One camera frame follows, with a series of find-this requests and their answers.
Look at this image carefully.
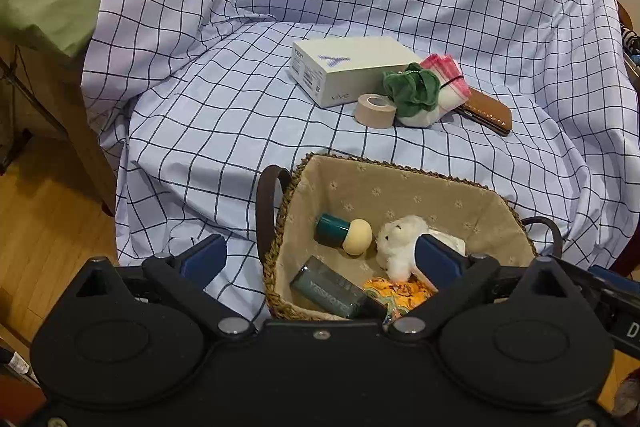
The orange mesh pouch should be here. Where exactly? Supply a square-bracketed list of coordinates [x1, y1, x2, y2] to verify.
[362, 275, 436, 321]

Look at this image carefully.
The white plush toy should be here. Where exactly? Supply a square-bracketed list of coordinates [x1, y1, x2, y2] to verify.
[375, 215, 428, 283]

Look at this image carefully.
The teal and cream sponge applicator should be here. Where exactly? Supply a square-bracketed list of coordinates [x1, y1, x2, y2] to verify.
[314, 213, 373, 258]

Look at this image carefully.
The black small device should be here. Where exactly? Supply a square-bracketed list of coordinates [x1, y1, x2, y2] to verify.
[291, 256, 387, 321]

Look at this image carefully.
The woven basket beige lining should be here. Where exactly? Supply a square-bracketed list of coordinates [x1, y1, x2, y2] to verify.
[256, 154, 537, 321]

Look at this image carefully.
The brown leather wallet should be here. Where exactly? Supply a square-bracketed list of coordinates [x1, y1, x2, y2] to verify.
[454, 88, 512, 136]

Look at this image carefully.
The beige tape roll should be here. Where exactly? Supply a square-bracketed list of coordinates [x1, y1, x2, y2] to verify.
[354, 93, 397, 129]

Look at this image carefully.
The pink white cloth bundle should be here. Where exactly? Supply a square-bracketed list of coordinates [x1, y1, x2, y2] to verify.
[420, 54, 471, 114]

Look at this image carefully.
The green and white plush radish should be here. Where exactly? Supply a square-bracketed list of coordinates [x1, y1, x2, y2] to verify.
[382, 63, 440, 128]

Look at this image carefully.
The white phone box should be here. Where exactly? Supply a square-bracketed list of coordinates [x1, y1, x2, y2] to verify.
[288, 37, 422, 108]

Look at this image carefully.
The blue checked sheet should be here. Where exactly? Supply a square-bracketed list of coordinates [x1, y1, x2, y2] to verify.
[81, 0, 639, 321]

